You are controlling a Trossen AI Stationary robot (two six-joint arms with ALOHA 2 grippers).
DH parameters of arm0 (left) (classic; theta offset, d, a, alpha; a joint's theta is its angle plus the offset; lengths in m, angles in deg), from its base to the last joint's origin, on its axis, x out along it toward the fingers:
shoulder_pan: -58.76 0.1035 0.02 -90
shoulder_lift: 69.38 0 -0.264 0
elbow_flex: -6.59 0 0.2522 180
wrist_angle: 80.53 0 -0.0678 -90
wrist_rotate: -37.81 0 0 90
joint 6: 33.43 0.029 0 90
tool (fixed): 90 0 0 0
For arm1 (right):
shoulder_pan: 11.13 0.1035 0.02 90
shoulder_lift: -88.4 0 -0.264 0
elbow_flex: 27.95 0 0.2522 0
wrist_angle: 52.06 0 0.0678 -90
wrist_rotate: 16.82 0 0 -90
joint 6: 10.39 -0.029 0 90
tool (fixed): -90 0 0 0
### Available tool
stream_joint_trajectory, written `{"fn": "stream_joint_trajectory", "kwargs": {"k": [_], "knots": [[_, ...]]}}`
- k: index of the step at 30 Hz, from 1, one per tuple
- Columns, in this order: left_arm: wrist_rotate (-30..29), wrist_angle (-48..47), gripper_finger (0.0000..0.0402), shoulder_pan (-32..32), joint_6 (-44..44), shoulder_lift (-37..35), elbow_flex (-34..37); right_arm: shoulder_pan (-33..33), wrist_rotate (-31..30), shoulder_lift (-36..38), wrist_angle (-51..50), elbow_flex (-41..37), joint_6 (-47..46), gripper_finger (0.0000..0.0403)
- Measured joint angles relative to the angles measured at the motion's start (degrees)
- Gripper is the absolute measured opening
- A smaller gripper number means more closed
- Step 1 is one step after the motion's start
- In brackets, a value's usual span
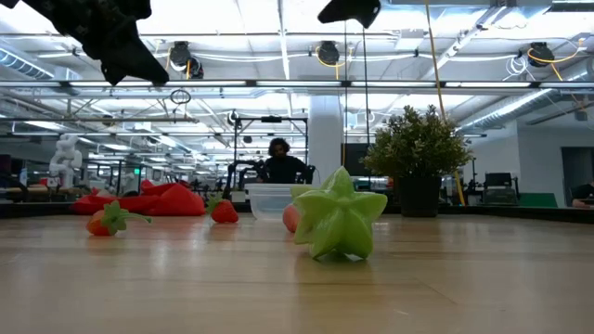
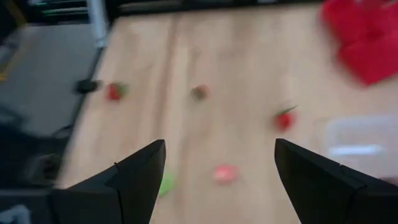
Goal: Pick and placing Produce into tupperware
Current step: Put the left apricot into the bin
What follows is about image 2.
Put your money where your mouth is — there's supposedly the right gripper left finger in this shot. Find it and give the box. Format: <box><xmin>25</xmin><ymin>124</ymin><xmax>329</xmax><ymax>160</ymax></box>
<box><xmin>49</xmin><ymin>139</ymin><xmax>167</xmax><ymax>224</ymax></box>

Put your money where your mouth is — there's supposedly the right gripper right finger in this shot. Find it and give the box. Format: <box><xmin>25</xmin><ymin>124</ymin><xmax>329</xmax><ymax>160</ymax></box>
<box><xmin>274</xmin><ymin>138</ymin><xmax>398</xmax><ymax>224</ymax></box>

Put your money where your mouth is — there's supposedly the green toy starfruit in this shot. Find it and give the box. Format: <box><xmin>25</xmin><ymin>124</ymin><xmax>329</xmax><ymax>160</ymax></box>
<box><xmin>158</xmin><ymin>170</ymin><xmax>177</xmax><ymax>197</ymax></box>

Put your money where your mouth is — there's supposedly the clear plastic tupperware container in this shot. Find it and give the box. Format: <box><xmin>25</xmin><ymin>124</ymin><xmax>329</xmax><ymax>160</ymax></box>
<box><xmin>325</xmin><ymin>114</ymin><xmax>398</xmax><ymax>181</ymax></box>

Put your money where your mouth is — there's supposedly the red toy strawberry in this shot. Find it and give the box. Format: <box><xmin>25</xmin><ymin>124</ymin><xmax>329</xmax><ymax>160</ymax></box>
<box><xmin>273</xmin><ymin>105</ymin><xmax>299</xmax><ymax>131</ymax></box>
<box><xmin>105</xmin><ymin>82</ymin><xmax>129</xmax><ymax>101</ymax></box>

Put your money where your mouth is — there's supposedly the pink toy peach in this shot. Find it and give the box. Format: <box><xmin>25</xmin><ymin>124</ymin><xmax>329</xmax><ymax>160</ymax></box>
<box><xmin>213</xmin><ymin>164</ymin><xmax>239</xmax><ymax>185</ymax></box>

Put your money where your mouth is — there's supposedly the red toy fruit with stem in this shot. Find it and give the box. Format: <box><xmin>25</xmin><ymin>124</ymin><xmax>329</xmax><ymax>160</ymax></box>
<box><xmin>190</xmin><ymin>84</ymin><xmax>211</xmax><ymax>102</ymax></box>

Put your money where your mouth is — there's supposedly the black table edge bracket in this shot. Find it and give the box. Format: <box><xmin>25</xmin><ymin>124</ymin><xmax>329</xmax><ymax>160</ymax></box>
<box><xmin>73</xmin><ymin>79</ymin><xmax>102</xmax><ymax>95</ymax></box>

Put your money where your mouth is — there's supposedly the grey metal post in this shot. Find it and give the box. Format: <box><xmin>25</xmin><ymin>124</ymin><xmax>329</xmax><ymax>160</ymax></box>
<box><xmin>86</xmin><ymin>0</ymin><xmax>109</xmax><ymax>48</ymax></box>

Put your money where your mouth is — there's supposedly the black table frame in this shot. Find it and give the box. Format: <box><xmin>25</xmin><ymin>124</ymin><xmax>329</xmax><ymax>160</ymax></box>
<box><xmin>116</xmin><ymin>0</ymin><xmax>323</xmax><ymax>16</ymax></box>

